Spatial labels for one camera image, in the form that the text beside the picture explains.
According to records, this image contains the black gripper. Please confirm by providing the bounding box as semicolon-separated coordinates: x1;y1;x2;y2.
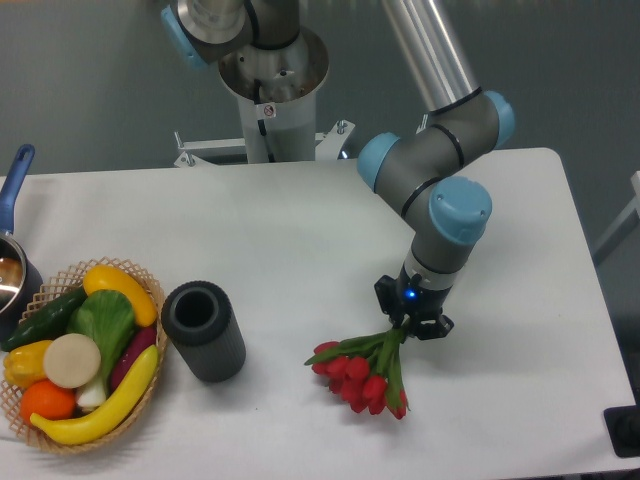
374;272;454;341

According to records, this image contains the red tulip bouquet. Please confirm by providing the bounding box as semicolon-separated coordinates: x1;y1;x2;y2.
305;327;409;420

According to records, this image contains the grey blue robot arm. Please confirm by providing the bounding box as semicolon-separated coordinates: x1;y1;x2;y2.
161;1;515;340

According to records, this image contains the dark grey ribbed vase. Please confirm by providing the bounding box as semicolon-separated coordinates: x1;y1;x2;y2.
161;280;246;383

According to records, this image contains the black device at edge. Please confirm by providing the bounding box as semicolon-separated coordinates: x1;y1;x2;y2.
603;405;639;458

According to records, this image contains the purple eggplant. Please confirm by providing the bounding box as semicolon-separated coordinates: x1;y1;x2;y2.
109;327;156;392

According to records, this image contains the long yellow banana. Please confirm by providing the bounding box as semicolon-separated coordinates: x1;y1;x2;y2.
30;345;159;446

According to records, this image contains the green leafy bok choy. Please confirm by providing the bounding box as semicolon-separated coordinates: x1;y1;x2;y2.
66;290;135;412

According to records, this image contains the yellow squash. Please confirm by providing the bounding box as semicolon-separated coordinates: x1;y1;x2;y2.
82;265;157;327

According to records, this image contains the woven wicker basket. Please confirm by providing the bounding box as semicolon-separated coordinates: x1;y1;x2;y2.
1;257;168;455

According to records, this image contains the beige round disc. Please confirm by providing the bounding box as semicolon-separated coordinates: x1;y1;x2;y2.
43;333;101;389

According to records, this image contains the green cucumber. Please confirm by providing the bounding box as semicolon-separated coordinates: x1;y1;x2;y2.
1;288;87;352

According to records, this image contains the orange fruit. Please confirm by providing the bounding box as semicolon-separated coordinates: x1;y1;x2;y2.
20;380;76;424

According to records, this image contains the yellow bell pepper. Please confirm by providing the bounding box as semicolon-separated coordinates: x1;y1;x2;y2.
3;340;53;389

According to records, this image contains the white frame at right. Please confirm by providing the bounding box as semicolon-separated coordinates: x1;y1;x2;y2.
592;171;639;266

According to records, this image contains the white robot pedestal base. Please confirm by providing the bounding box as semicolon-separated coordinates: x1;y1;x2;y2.
174;27;356;167

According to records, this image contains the black cable on pedestal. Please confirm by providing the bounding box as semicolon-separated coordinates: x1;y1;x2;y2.
252;78;276;164

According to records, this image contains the blue handled saucepan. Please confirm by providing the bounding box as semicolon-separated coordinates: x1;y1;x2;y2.
1;144;42;341

